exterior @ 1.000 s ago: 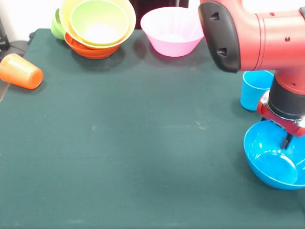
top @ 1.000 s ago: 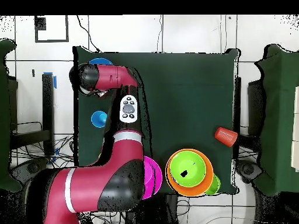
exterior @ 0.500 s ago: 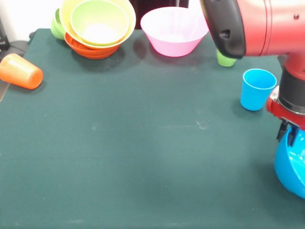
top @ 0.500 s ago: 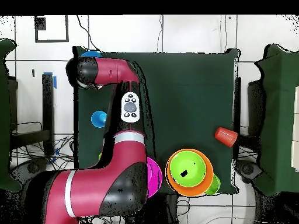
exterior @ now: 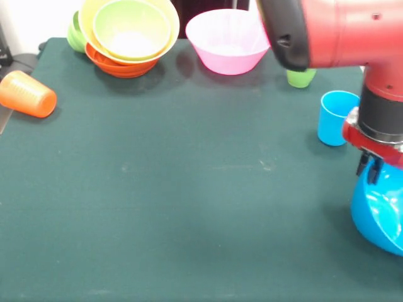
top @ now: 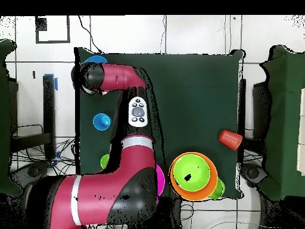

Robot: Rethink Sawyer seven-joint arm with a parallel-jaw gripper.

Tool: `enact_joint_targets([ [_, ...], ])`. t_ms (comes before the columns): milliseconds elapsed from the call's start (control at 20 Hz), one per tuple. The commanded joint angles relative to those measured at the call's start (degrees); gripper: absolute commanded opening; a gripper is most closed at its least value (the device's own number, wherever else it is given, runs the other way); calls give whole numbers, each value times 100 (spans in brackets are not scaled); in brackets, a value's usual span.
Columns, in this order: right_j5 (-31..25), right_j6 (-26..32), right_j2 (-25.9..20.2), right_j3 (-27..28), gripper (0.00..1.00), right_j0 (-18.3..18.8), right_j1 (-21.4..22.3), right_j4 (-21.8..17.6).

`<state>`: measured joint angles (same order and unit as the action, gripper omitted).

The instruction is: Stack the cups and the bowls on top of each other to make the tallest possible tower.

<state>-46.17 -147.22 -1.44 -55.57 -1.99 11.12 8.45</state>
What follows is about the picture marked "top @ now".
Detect light blue cup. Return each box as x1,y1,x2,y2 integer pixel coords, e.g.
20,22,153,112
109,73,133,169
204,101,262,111
92,112,113,132

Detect large pink bowl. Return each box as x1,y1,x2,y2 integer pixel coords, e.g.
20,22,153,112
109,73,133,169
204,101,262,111
155,163,166,205

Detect large green bowl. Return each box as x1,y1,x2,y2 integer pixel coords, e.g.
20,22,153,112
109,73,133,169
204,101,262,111
172,153,211,193

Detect red-orange cup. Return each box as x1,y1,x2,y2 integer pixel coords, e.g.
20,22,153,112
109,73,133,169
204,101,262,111
218,129,244,151

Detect large orange bowl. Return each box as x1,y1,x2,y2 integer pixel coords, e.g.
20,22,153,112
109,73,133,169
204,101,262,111
168,151,219,202

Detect light blue bowl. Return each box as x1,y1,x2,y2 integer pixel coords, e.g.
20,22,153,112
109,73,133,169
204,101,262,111
83,55,109,64

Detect small green bowl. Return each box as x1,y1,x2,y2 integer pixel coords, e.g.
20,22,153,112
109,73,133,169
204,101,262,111
208,177,226,200

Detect dark green tablecloth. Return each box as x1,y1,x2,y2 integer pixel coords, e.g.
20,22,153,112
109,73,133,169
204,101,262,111
74,47,245,200

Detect green cup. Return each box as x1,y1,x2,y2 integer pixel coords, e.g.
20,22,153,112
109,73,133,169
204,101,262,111
100,154,111,170

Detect black upright bar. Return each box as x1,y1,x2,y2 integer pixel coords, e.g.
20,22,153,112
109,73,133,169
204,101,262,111
238,78,247,163

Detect black stand base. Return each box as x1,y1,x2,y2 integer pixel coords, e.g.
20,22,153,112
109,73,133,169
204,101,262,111
240,163,269,188
11,160,51,184

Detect green covered side table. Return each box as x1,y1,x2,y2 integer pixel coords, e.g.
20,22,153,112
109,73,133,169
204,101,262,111
0,39,23,197
258,45,305,201

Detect white boxes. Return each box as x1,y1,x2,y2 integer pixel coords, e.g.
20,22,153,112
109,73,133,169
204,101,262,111
296,88,305,177

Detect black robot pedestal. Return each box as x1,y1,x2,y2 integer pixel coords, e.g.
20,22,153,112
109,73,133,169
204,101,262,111
155,197,183,229

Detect floor cable tangle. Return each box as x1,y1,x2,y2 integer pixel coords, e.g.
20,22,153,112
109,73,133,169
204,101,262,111
11,138,78,178

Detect black L-shaped frame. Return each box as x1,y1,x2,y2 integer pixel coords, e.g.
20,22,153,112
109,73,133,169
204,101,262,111
10,75,56,160

